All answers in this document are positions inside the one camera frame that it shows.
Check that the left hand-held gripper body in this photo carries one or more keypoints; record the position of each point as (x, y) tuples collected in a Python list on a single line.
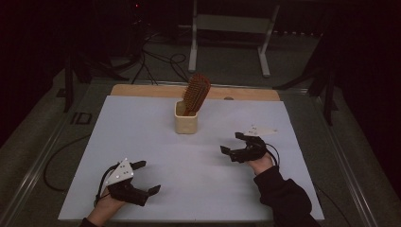
[(123, 181)]

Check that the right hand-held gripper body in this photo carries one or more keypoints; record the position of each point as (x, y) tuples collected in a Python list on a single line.
[(252, 148)]

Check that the cream square cup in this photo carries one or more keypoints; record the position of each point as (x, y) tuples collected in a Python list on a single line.
[(186, 123)]

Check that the brown wooden hairbrush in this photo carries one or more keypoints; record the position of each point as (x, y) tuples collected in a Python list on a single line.
[(196, 93)]

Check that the person's right hand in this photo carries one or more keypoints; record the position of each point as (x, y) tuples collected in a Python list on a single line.
[(261, 164)]

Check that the person's left hand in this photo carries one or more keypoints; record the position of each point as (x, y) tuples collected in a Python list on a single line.
[(105, 209)]

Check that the white table mat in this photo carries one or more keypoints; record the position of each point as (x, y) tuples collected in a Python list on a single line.
[(195, 164)]

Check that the black floor socket plate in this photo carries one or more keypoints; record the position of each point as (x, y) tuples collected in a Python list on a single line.
[(82, 118)]

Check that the wooden table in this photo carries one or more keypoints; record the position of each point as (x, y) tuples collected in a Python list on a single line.
[(142, 90)]

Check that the black tripod stand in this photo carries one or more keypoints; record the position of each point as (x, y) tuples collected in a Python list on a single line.
[(68, 85), (329, 94)]

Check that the white metal stand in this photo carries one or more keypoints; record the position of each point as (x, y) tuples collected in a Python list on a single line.
[(230, 23)]

